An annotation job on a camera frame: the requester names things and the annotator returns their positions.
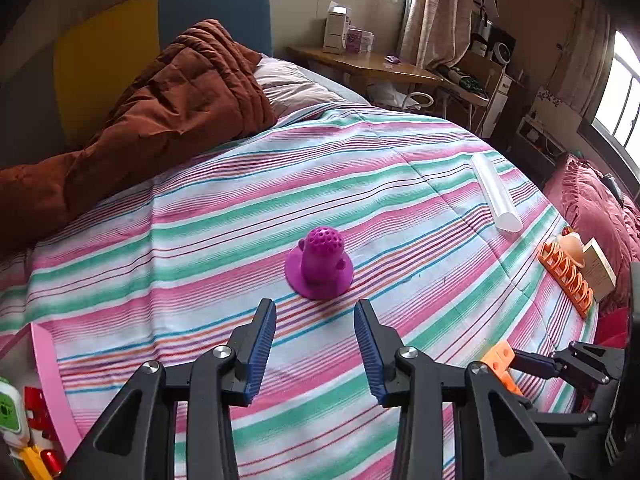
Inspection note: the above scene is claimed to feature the brown quilt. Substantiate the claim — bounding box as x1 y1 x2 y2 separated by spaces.
0 19 279 257

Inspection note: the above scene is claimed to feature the orange yellow plastic toy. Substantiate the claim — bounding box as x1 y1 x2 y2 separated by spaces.
20 445 56 480

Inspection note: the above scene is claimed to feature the red capsule toy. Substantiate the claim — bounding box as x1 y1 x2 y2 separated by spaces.
42 450 66 479

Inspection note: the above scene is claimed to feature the white carton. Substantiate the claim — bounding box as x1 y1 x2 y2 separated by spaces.
322 2 353 55

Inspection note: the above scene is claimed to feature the peach round toy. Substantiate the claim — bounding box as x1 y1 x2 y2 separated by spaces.
557 232 586 267

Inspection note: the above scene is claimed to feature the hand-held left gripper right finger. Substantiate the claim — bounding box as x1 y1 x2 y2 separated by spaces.
353 300 571 480

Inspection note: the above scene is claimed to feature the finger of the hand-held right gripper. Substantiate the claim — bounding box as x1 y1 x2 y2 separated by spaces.
512 342 626 396
520 400 608 461

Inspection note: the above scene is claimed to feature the striped bed sheet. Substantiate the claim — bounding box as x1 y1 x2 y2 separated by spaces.
0 102 601 480

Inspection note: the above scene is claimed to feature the white plastic tube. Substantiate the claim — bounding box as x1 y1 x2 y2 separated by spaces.
470 153 522 235

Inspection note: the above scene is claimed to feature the pale pillow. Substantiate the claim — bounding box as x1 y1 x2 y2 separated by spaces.
255 57 347 117

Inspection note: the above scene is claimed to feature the white green toy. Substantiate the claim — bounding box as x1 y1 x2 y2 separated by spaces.
0 377 26 449

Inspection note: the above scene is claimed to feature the white low shelf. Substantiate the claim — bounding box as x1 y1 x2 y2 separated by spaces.
515 115 572 172

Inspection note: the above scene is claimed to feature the wooden bedside table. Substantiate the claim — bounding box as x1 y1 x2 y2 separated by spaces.
285 45 444 107

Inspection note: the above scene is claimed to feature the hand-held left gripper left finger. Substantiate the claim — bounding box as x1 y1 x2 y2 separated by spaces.
65 299 277 480

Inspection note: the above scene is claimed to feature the red cloth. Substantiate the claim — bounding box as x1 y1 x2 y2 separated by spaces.
595 307 631 349

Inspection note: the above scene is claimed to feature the red plastic toy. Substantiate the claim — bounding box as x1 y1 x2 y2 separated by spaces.
22 386 51 441

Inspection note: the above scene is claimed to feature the side window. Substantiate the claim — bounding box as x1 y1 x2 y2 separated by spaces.
592 30 640 162

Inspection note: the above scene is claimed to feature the orange cube block toy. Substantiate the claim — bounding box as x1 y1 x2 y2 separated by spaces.
481 340 524 396

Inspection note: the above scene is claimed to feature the white cable loop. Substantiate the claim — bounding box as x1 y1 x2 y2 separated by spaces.
400 92 434 111

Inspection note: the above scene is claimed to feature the purple small box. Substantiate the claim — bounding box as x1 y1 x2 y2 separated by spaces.
345 27 376 54

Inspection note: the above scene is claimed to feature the beige curtain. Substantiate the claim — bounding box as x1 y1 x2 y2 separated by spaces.
400 0 474 69
550 0 614 117

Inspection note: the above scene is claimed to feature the grey yellow blue headboard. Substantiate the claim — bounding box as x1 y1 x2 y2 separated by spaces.
0 0 273 157

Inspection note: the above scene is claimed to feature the purple dotted toy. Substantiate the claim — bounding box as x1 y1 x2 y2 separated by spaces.
285 226 355 301

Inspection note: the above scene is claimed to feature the orange plastic rack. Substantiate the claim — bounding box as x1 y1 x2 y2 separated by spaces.
538 241 595 320

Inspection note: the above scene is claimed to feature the pink ruffled cushion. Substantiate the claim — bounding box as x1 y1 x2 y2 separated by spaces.
542 155 640 311

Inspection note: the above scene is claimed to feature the beige cardboard box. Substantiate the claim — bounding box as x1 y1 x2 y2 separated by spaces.
580 238 617 304

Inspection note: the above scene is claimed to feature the pink cardboard box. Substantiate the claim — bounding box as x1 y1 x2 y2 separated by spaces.
30 322 83 461

